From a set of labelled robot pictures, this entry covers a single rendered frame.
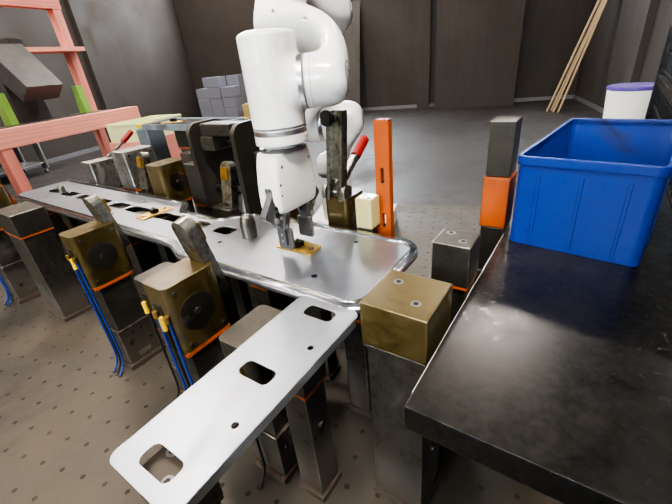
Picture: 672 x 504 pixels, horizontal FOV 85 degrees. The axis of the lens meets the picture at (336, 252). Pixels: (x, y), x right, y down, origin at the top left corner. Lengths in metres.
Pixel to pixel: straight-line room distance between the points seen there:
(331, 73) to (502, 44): 9.25
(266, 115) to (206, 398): 0.38
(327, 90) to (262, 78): 0.09
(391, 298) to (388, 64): 10.15
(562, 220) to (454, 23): 9.26
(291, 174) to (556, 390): 0.45
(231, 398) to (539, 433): 0.28
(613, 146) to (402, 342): 0.59
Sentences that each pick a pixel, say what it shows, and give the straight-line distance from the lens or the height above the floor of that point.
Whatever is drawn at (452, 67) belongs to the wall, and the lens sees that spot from 9.77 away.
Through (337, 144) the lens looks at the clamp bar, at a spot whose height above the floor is 1.15.
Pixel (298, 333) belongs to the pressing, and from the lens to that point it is 0.48.
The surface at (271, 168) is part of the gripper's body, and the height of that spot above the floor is 1.16.
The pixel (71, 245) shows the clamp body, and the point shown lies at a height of 1.03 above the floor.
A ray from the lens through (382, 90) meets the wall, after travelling 10.56.
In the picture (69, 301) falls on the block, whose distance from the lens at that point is 1.33.
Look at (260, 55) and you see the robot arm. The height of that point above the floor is 1.31.
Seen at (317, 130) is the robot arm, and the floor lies 1.10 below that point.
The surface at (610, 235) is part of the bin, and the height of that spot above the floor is 1.07.
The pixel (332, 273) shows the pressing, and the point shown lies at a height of 1.00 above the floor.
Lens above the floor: 1.30
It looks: 27 degrees down
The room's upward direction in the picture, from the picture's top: 6 degrees counter-clockwise
